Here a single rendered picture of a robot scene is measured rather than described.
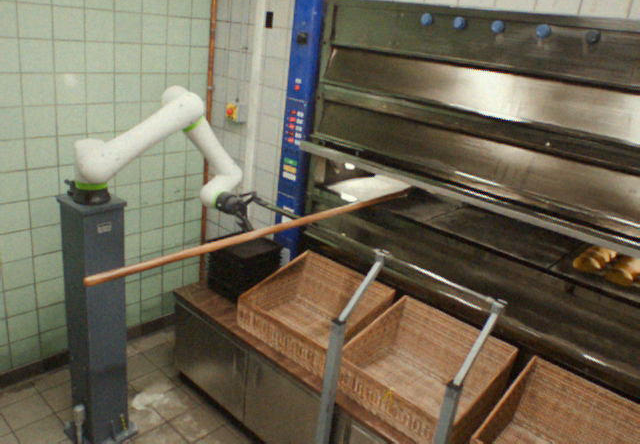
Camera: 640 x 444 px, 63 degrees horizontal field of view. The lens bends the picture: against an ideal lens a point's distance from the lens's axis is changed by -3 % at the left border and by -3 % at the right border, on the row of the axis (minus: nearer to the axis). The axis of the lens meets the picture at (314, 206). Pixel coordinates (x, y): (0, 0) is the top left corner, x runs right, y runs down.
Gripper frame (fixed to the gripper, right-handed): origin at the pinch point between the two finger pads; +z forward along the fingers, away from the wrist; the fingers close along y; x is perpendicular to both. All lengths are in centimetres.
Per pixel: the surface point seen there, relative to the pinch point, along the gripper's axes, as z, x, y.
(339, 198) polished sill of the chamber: -6, -55, 2
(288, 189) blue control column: -38, -52, 6
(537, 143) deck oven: 82, -56, -46
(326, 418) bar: 49, 5, 66
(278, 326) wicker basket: 8.6, -5.9, 48.7
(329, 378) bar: 48, 5, 48
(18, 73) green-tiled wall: -114, 52, -44
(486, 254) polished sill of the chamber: 73, -55, 2
